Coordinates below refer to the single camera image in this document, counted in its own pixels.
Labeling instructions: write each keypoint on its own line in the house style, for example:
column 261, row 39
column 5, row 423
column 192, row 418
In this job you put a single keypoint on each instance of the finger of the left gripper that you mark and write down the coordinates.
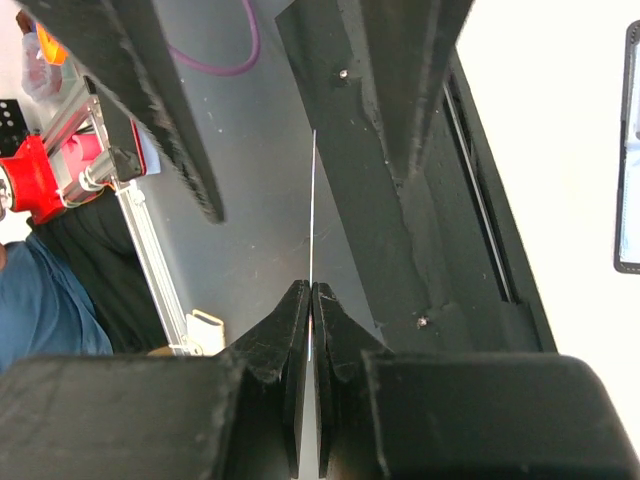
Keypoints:
column 408, row 45
column 121, row 45

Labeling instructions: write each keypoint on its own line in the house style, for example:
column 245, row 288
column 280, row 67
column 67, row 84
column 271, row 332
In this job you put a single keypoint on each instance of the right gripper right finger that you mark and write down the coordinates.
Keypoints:
column 387, row 415

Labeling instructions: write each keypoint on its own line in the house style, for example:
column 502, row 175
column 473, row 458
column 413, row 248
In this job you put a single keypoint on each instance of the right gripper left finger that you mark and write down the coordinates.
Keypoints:
column 233, row 415

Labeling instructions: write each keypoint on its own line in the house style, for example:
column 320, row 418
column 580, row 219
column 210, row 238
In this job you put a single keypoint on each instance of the black leather card holder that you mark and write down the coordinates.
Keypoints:
column 626, row 246

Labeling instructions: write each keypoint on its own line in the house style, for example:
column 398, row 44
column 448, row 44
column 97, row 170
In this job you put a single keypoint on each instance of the person in blue shirt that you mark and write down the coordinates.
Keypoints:
column 75, row 286

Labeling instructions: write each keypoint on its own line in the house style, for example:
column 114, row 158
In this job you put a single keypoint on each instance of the aluminium frame rail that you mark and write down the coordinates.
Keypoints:
column 188, row 333

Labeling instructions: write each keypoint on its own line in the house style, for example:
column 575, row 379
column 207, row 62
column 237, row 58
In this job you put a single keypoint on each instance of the red plastic mount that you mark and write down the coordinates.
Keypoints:
column 32, row 181

